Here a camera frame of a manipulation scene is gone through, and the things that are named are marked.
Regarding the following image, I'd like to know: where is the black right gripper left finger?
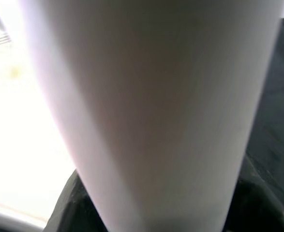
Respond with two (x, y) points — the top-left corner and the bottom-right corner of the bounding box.
(44, 169), (108, 232)

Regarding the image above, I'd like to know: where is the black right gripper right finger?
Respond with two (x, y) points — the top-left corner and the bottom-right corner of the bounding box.
(223, 154), (284, 232)

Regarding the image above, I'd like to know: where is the white plastic table leg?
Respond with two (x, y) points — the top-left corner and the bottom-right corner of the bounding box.
(18, 0), (284, 232)

